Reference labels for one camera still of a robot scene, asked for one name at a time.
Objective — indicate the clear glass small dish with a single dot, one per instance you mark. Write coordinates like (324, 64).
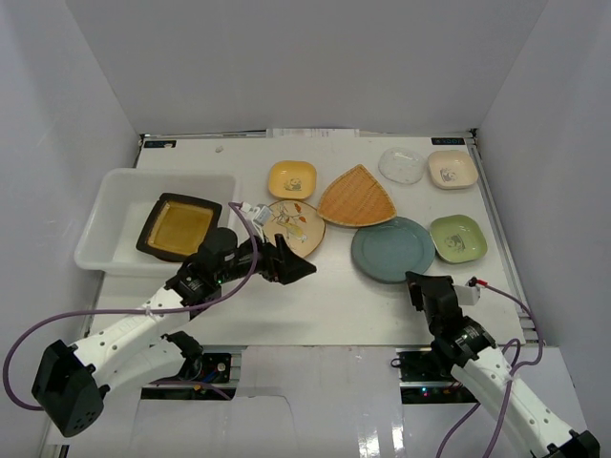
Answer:
(401, 165)

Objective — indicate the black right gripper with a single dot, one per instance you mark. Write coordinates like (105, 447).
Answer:
(413, 282)

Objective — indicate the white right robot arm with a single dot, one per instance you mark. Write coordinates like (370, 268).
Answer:
(463, 349)

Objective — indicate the green square panda dish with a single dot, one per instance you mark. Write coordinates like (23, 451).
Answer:
(458, 239)

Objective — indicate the woven bamboo triangular tray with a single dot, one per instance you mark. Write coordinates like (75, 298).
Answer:
(356, 199)

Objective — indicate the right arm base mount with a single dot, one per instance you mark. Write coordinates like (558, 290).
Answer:
(422, 383)

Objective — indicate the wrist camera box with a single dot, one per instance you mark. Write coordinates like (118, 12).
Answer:
(256, 217)
(469, 294)

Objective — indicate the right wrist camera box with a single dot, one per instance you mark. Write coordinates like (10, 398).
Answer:
(469, 294)

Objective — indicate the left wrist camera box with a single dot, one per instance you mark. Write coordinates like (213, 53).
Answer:
(256, 217)

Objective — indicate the papers at table back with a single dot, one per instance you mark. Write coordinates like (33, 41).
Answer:
(311, 132)

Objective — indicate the beige bird pattern plate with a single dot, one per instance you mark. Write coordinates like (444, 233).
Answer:
(299, 224)

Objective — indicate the black square amber plate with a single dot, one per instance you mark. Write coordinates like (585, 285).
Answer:
(177, 226)

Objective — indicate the cream square panda dish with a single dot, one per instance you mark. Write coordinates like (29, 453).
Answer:
(452, 169)

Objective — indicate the blue-grey round plate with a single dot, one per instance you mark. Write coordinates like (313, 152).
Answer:
(386, 252)

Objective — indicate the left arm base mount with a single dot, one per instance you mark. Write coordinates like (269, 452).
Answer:
(210, 369)

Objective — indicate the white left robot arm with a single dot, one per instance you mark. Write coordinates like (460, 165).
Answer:
(73, 380)

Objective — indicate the yellow square panda dish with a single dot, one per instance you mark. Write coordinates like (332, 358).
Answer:
(291, 179)

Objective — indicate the white plastic bin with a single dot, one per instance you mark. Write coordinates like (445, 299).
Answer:
(124, 201)

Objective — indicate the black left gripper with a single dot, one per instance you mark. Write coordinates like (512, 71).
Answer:
(272, 259)

